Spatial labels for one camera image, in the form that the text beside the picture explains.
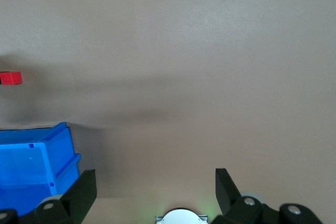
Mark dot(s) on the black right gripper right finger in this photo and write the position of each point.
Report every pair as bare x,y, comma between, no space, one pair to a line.
227,195

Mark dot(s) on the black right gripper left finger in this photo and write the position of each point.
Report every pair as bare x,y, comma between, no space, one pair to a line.
81,195

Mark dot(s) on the red cube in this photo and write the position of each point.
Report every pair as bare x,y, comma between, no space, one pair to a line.
11,78

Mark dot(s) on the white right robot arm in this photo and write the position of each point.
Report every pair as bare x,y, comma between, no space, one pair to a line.
181,217

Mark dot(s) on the blue plastic storage bin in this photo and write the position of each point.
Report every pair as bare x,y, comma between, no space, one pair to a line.
26,171

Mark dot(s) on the brown table mat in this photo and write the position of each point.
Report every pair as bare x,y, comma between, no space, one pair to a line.
183,64

